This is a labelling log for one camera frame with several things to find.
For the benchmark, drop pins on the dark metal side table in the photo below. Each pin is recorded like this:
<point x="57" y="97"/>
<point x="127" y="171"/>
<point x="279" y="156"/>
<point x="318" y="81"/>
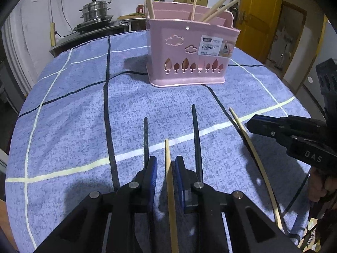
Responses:
<point x="87" y="38"/>

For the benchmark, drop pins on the red lidded jar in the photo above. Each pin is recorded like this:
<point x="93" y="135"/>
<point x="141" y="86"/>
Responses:
<point x="140" y="8"/>

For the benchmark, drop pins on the steel steamer pot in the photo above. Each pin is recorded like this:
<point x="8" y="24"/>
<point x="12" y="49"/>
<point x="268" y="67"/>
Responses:
<point x="95" y="9"/>

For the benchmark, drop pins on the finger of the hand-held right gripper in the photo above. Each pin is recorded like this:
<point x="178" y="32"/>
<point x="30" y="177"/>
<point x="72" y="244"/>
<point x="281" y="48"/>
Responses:
<point x="263" y="116"/>
<point x="266" y="127"/>

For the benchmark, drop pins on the gas stove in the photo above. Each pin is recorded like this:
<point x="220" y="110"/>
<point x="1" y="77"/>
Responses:
<point x="92" y="25"/>

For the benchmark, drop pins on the black chopstick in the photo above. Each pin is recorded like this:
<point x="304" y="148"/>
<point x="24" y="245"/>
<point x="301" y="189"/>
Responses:
<point x="197" y="142"/>
<point x="146" y="142"/>

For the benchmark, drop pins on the wooden door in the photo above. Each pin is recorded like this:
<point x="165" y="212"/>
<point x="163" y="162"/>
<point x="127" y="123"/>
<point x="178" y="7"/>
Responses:
<point x="259" y="18"/>

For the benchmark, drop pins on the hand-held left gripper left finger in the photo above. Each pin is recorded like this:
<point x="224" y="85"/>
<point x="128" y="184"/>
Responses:
<point x="152" y="179"/>

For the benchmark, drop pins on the pink plastic utensil basket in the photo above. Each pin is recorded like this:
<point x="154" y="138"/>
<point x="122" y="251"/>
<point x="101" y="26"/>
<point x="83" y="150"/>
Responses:
<point x="184" y="50"/>

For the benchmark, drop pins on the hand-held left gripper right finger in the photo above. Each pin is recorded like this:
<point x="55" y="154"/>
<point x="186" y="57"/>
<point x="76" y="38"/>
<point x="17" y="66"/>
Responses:
<point x="180" y="179"/>

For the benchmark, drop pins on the sliding glass door frame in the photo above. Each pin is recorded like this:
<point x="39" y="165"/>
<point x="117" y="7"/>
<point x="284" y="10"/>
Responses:
<point x="15" y="58"/>

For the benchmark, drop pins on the blue checked blanket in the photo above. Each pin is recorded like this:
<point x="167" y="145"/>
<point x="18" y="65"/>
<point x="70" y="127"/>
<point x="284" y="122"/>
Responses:
<point x="79" y="110"/>

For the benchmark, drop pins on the person's right hand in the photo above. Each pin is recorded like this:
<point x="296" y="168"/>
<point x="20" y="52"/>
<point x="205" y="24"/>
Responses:
<point x="320" y="187"/>

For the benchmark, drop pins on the grey panel with white knob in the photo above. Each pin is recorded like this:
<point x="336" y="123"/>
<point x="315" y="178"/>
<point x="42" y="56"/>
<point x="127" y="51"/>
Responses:
<point x="312" y="89"/>

